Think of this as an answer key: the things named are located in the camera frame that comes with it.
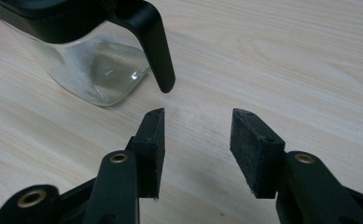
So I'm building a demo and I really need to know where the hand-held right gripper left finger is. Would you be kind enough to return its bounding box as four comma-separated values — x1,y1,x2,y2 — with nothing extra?
125,107,166,201

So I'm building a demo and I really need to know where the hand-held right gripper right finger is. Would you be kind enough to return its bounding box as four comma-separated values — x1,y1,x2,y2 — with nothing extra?
230,107,286,200

